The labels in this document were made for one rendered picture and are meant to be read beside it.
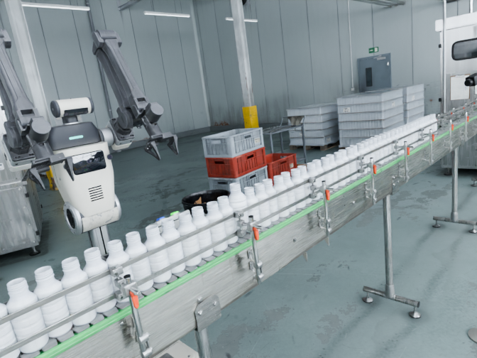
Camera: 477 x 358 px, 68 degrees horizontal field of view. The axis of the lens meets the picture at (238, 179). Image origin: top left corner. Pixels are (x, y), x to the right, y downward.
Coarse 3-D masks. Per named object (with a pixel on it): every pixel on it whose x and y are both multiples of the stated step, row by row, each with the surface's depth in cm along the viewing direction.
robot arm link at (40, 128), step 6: (18, 120) 122; (30, 120) 118; (36, 120) 117; (42, 120) 118; (18, 126) 122; (30, 126) 120; (36, 126) 116; (42, 126) 117; (48, 126) 118; (24, 132) 123; (30, 132) 118; (36, 132) 116; (42, 132) 116; (48, 132) 118; (36, 138) 118; (42, 138) 119
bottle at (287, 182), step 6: (282, 174) 145; (288, 174) 145; (288, 180) 145; (288, 186) 144; (288, 192) 145; (294, 192) 147; (288, 198) 146; (294, 198) 147; (288, 204) 146; (294, 210) 147
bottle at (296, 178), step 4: (296, 168) 151; (292, 172) 149; (296, 172) 148; (292, 176) 149; (296, 176) 148; (300, 176) 150; (292, 180) 149; (296, 180) 148; (300, 180) 148; (296, 184) 148; (296, 188) 148; (300, 188) 149; (304, 188) 150; (296, 192) 149; (300, 192) 149; (304, 192) 150; (296, 196) 149; (300, 196) 149; (304, 196) 151; (296, 200) 150; (304, 200) 150; (300, 204) 150; (304, 204) 151; (296, 208) 151
